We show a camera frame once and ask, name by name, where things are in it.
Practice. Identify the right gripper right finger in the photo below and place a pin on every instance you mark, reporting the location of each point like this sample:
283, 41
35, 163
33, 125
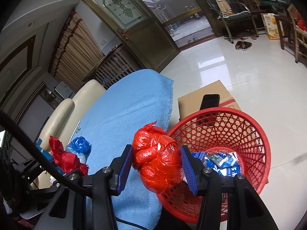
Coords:
245, 208

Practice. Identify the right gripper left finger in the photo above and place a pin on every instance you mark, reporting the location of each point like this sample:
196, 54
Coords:
86, 202

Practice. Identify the dark red plastic bag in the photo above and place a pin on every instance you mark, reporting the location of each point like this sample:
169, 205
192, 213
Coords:
67, 161

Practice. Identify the blue toothpaste box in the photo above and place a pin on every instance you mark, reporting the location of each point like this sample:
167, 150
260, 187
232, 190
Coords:
225, 164

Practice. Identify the blue plastic bag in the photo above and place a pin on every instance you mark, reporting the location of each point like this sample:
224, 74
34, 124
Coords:
80, 147

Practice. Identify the bright red plastic bag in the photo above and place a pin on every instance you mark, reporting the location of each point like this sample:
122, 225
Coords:
157, 158

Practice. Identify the red mesh trash basket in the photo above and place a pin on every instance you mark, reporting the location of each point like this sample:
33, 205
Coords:
218, 130

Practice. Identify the teal insulated bottle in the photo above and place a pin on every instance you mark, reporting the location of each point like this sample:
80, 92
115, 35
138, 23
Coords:
45, 153

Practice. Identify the cream leather sofa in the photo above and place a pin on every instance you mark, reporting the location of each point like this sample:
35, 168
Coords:
64, 120

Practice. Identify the blue tablecloth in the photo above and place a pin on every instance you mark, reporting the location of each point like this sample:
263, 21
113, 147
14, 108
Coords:
110, 124

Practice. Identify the black phone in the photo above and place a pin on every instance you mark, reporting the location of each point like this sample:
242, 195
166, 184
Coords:
208, 101

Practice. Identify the cardboard box on floor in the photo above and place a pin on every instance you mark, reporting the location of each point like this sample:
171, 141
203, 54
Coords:
191, 102

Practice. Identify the beige curtain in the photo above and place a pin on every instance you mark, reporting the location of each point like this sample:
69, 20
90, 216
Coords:
75, 53

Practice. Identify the wooden crib railing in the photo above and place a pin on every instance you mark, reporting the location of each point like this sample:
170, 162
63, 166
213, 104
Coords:
118, 63

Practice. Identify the pair of slippers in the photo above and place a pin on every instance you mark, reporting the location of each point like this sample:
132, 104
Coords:
243, 45

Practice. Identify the yellow printed carton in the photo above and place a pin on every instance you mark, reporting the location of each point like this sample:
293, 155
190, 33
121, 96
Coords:
270, 25

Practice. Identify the black metal chair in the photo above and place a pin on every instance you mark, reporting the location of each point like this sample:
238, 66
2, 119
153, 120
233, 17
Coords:
232, 11

